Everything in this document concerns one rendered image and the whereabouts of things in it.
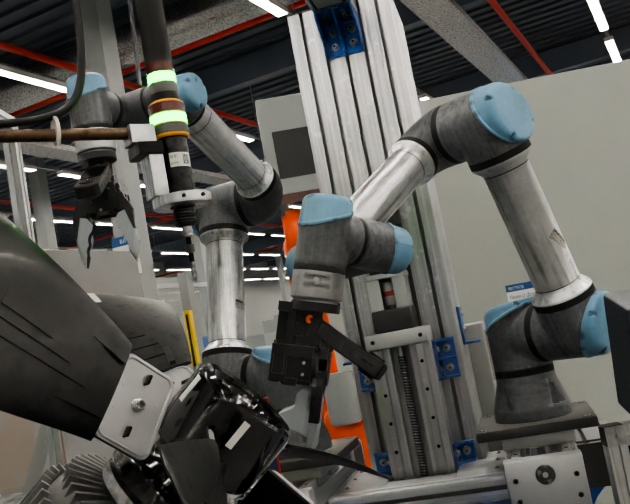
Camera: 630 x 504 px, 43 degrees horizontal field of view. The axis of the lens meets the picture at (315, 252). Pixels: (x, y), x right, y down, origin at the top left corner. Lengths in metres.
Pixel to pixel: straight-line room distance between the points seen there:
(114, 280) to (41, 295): 4.86
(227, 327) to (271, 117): 3.35
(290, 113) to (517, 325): 3.62
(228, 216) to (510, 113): 0.73
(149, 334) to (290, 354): 0.21
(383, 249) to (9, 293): 0.59
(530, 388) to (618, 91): 1.56
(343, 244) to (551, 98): 1.86
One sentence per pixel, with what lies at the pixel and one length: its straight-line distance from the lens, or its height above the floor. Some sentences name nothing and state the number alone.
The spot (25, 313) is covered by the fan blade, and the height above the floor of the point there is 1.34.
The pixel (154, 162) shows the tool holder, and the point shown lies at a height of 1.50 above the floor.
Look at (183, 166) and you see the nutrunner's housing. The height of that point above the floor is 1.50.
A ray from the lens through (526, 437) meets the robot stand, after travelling 1.60.
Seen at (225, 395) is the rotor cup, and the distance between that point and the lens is 0.79.
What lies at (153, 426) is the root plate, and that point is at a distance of 0.82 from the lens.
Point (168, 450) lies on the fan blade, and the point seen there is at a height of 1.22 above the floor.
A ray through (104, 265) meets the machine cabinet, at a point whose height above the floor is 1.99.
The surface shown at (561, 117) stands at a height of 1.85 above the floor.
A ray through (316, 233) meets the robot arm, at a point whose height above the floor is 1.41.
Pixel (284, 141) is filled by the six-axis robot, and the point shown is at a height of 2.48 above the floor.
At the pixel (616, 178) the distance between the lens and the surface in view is 2.89.
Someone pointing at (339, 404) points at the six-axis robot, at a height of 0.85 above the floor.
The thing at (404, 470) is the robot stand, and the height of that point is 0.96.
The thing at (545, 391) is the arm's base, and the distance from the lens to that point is 1.62.
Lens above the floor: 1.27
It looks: 6 degrees up
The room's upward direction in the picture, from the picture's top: 11 degrees counter-clockwise
